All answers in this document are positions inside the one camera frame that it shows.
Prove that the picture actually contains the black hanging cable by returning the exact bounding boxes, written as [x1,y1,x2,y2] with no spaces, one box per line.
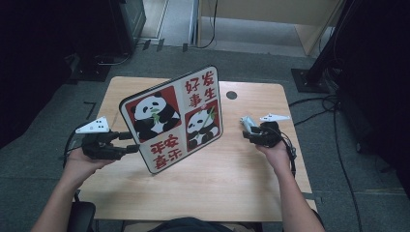
[197,0,220,50]

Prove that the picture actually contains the black floor tape mark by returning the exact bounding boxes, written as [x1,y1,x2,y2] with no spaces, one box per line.
[83,101,98,121]

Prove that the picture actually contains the person's dark clothing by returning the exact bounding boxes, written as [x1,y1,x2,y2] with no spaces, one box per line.
[148,217,234,232]

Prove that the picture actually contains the person's right hand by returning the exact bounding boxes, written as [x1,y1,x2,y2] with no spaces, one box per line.
[254,139,292,172]

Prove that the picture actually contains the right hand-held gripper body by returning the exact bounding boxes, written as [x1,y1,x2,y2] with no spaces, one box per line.
[253,112,292,149]

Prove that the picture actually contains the hand-held gripper cable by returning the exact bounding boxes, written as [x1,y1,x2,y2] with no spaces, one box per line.
[273,123,298,179]
[62,120,95,169]

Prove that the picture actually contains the panda picture board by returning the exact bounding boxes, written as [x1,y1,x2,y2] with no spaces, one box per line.
[118,65,224,175]

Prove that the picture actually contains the right hand-held gripper cable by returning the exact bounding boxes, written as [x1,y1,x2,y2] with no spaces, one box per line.
[273,123,298,179]

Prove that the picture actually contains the person's left hand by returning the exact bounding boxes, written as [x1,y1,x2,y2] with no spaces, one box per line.
[63,147,116,186]

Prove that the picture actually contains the dark stand base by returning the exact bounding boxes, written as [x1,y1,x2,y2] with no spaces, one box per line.
[63,52,113,85]

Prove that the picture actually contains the long black floor cable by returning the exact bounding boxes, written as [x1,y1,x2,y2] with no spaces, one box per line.
[332,109,365,232]

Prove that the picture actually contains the black chair armrest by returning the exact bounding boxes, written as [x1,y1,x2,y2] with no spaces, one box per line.
[67,201,97,232]
[310,208,326,232]

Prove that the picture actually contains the grey floor tape mark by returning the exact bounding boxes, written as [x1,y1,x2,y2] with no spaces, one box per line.
[301,191,324,205]

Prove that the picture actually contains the black stand pole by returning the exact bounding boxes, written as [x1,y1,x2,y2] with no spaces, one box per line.
[305,0,357,85]

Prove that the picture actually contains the light wooden cabinet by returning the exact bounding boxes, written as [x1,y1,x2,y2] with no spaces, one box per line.
[196,0,343,58]

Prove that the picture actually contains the black stand base plate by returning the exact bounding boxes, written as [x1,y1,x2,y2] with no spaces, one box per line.
[290,68,331,95]

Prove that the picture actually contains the looped black floor cable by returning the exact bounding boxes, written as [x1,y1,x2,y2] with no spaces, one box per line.
[287,92,340,128]

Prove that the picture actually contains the light blue cloth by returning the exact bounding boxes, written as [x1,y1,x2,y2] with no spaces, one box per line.
[239,115,259,134]

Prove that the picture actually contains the dark cabinet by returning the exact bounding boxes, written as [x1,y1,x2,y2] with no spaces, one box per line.
[107,0,148,56]

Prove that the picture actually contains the left hand-held gripper cable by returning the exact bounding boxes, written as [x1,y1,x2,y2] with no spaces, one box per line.
[62,120,95,169]

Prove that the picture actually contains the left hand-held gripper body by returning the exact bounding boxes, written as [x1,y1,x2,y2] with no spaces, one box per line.
[74,116,124,161]

